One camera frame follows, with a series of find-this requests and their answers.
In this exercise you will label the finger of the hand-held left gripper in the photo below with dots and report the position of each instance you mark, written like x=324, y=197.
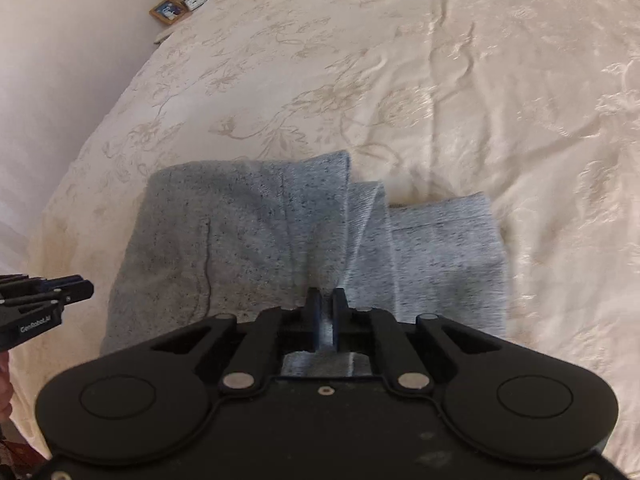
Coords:
x=70, y=290

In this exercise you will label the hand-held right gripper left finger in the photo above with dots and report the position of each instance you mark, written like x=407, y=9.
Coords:
x=316, y=322

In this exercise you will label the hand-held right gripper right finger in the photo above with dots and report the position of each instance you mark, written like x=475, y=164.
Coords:
x=336, y=322

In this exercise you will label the wooden picture frame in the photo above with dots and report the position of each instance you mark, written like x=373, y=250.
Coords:
x=169, y=10

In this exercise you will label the person's left hand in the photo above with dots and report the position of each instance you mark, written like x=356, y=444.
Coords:
x=4, y=390

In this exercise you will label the blue-grey speckled pants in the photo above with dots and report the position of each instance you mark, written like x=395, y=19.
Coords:
x=240, y=230

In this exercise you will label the cream embroidered bedspread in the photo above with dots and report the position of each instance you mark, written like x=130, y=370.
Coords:
x=450, y=110

